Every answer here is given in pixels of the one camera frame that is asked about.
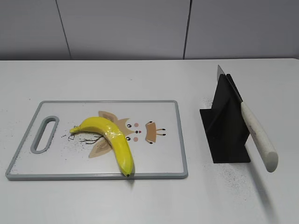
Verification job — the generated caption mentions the white grey-rimmed cutting board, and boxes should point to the white grey-rimmed cutting board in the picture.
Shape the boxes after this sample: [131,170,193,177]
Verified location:
[5,100,188,181]

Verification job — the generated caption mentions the black knife stand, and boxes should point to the black knife stand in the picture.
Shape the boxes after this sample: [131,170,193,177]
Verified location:
[199,74,250,163]

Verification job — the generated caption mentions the yellow plastic banana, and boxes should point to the yellow plastic banana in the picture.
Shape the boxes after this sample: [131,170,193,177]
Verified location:
[70,117,134,177]

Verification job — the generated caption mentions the white-handled kitchen knife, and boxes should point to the white-handled kitchen knife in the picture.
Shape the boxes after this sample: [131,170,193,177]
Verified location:
[217,65,278,173]

